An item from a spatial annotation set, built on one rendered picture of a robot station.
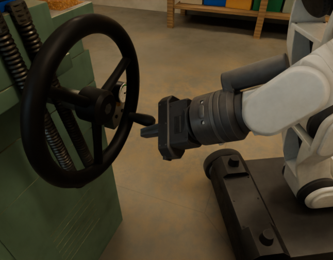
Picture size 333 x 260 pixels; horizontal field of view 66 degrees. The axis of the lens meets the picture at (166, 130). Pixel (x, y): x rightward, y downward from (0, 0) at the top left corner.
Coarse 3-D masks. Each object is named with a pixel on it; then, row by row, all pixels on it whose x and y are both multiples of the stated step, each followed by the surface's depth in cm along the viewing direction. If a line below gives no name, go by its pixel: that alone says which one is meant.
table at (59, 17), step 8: (72, 8) 58; (80, 8) 59; (88, 8) 62; (56, 16) 54; (64, 16) 56; (72, 16) 58; (56, 24) 54; (64, 64) 46; (72, 64) 48; (56, 72) 45; (64, 72) 47; (8, 88) 37; (16, 88) 38; (0, 96) 36; (8, 96) 37; (16, 96) 39; (0, 104) 36; (8, 104) 38; (0, 112) 37
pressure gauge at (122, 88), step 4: (116, 84) 74; (120, 84) 73; (124, 84) 74; (116, 88) 73; (120, 88) 73; (124, 88) 75; (112, 92) 73; (116, 92) 73; (120, 92) 73; (116, 96) 73; (120, 96) 74; (124, 96) 76; (116, 100) 75; (120, 100) 74; (124, 100) 77; (116, 104) 79; (120, 104) 79
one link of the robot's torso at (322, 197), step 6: (330, 162) 101; (330, 168) 101; (312, 192) 90; (318, 192) 89; (324, 192) 89; (330, 192) 89; (306, 198) 92; (312, 198) 90; (318, 198) 90; (324, 198) 90; (330, 198) 90; (306, 204) 93; (312, 204) 92; (318, 204) 92; (324, 204) 92; (330, 204) 93
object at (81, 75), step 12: (84, 48) 65; (72, 60) 61; (84, 60) 65; (72, 72) 62; (84, 72) 66; (60, 84) 59; (72, 84) 63; (84, 84) 67; (12, 108) 49; (48, 108) 58; (0, 120) 48; (12, 120) 50; (0, 132) 48; (12, 132) 51; (0, 144) 49
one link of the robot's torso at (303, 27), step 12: (300, 0) 62; (300, 12) 64; (300, 24) 64; (312, 24) 64; (324, 24) 65; (288, 36) 68; (300, 36) 65; (312, 36) 58; (324, 36) 54; (288, 48) 69; (300, 48) 68; (312, 48) 58; (312, 120) 70; (312, 132) 72
